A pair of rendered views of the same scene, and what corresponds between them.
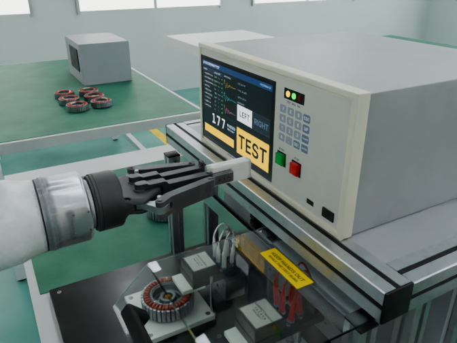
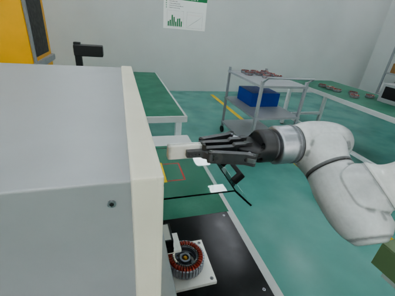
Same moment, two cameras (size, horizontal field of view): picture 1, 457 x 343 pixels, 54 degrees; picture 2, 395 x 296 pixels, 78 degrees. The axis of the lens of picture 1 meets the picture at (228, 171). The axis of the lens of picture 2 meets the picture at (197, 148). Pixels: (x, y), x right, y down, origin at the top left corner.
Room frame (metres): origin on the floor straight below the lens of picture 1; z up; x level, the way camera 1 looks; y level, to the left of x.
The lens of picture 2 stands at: (1.02, 0.10, 1.41)
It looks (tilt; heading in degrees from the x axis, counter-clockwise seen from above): 27 degrees down; 190
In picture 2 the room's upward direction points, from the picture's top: 5 degrees clockwise
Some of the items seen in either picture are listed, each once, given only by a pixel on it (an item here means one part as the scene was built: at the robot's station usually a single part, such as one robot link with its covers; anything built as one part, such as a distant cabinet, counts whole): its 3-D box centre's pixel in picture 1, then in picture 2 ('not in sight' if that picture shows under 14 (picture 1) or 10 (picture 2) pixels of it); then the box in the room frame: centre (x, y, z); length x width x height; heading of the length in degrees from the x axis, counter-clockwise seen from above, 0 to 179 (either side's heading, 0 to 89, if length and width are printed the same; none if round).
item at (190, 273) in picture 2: not in sight; (184, 258); (0.54, 0.01, 0.80); 0.11 x 0.11 x 0.04
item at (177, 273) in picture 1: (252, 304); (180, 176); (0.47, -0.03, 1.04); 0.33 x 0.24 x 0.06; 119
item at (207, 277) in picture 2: not in sight; (184, 264); (0.54, 0.01, 0.78); 0.15 x 0.15 x 0.01; 29
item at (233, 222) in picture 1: (237, 223); not in sight; (0.70, -0.02, 1.03); 0.62 x 0.01 x 0.03; 29
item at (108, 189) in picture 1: (124, 195); (252, 146); (0.52, 0.14, 1.18); 0.09 x 0.08 x 0.07; 119
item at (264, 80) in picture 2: not in sight; (258, 109); (-2.14, 0.30, 0.51); 1.01 x 0.60 x 1.01; 29
